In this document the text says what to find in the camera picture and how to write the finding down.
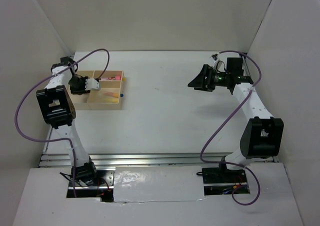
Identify yellow highlighter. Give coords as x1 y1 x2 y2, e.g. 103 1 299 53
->
101 98 119 104

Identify white cover plate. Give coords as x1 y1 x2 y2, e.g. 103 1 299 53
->
113 166 205 203

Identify pink capped marker bottle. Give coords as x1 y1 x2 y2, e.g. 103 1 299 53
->
100 75 122 81

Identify aluminium rail frame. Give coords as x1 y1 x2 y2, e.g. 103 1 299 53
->
39 51 280 167

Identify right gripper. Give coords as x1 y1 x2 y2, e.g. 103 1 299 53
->
188 64 231 92

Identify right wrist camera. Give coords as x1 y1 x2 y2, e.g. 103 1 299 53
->
211 53 226 73

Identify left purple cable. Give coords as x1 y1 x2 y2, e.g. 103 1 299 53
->
14 48 111 199

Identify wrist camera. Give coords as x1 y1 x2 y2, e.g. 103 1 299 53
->
84 78 101 91
211 53 226 73

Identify wooden organizer tray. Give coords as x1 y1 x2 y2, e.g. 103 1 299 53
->
69 70 126 111

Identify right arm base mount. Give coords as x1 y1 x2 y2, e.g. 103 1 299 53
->
196 167 250 196

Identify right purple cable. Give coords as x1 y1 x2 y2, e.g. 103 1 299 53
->
199 50 263 206

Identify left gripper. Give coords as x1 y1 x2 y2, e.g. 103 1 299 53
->
68 75 91 96

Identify purple cable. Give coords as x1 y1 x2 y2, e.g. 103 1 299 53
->
14 48 111 199
199 50 263 206

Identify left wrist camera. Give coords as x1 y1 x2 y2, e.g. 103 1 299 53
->
84 78 101 91

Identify pink orange highlighter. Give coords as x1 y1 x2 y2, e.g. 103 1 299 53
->
102 91 120 98

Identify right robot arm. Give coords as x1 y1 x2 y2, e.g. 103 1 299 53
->
188 54 284 182

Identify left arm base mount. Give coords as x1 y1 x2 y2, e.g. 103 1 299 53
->
60 169 115 203

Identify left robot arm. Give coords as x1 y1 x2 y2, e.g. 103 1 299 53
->
36 56 101 186

